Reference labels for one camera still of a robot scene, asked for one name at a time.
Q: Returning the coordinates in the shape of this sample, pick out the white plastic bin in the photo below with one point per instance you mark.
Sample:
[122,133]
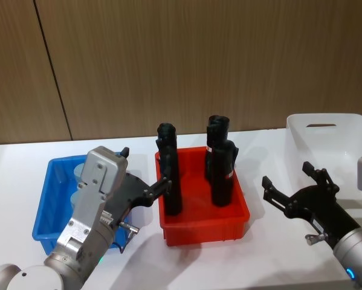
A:
[319,145]

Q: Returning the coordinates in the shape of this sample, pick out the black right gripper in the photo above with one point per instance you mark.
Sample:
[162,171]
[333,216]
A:
[318,205]

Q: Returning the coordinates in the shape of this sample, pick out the blue plastic bin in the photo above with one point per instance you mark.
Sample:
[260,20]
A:
[47,211]

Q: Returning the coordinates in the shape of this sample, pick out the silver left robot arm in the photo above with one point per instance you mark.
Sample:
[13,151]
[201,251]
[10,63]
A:
[87,193]

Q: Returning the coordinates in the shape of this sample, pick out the pale grey-blue cylinder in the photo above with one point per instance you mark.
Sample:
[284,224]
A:
[75,200]
[78,173]

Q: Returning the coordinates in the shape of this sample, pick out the black cylinder with red label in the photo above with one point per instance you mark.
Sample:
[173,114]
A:
[224,187]

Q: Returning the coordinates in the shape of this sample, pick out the black cylinder with white label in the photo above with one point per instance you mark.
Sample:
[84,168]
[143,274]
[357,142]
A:
[218,133]

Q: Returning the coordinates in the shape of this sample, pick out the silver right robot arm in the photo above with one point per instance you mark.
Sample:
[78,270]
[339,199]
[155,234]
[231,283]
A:
[354,244]

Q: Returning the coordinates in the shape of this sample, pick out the red plastic bin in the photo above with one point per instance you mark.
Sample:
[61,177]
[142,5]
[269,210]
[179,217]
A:
[199,223]

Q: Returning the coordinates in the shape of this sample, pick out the black cylinder with blue clip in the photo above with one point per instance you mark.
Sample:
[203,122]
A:
[171,199]

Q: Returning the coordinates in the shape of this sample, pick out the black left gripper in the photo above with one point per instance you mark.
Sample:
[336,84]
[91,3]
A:
[129,193]

